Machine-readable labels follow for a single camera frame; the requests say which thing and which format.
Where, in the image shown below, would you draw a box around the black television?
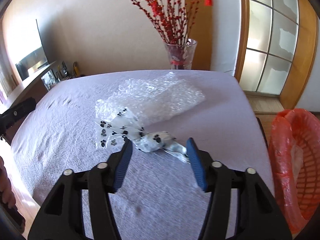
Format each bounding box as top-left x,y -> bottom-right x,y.
4,19 -> 48,80

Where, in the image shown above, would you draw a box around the white paw print bag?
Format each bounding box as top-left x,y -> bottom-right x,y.
95,108 -> 190,164

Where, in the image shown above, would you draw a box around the person's hand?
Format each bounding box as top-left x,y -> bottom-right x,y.
0,157 -> 16,208

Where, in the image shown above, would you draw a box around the glass vase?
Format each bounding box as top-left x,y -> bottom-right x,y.
165,38 -> 198,70

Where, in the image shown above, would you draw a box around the red lined laundry basket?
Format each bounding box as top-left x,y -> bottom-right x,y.
268,108 -> 319,235

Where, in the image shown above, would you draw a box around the red berry branches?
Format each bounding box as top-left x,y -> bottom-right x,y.
130,0 -> 202,45

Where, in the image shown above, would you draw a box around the bubble wrap sheet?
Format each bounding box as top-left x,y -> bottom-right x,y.
95,72 -> 206,126

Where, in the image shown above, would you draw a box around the lilac towel table cover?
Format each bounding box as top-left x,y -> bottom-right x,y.
11,70 -> 274,239

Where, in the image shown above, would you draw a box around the dark tv cabinet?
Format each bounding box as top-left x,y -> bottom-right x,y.
1,61 -> 57,114

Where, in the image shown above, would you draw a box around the frosted glass sliding door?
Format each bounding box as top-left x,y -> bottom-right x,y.
235,0 -> 319,109

